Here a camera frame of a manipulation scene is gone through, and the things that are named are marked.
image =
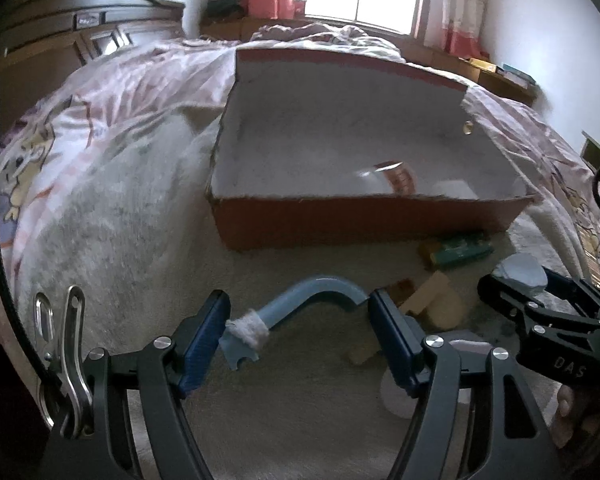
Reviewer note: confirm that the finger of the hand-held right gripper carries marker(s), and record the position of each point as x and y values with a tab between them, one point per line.
525	305
562	282

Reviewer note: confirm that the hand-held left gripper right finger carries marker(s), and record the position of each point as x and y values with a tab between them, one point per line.
391	341

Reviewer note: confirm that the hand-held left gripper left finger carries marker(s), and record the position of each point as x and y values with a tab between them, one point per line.
204	342

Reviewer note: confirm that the light blue plastic piece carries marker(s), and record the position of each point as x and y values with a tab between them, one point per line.
520	269

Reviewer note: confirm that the brown wooden block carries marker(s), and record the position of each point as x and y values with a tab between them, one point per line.
402	291

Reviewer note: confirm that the green printed carton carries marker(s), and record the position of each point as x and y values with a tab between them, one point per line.
460	250

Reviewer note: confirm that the red cardboard box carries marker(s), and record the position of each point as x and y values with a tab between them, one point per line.
360	135

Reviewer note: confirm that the person's right hand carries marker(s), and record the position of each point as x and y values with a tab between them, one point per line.
567	410

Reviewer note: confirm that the small tan wooden block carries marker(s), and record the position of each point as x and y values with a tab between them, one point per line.
365	351

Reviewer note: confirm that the pale yellow round block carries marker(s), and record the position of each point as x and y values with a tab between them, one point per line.
447	312

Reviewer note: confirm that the white fleece blanket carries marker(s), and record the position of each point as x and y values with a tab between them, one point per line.
130	260

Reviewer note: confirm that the white rounded case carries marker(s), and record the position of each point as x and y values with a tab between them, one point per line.
455	191

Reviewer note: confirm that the clear container with orange label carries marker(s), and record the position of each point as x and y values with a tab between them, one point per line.
385	180

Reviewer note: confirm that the teal book stack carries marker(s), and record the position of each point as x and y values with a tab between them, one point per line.
520	74

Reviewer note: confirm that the yellow book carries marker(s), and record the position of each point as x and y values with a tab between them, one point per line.
481	63

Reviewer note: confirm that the pink printed quilt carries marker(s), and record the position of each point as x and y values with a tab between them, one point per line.
105	110

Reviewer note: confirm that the wooden nightstand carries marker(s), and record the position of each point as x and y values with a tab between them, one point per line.
230	27

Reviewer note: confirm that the dark bag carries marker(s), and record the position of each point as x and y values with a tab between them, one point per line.
224	7

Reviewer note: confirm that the dark wooden headboard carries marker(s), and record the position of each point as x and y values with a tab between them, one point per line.
55	30

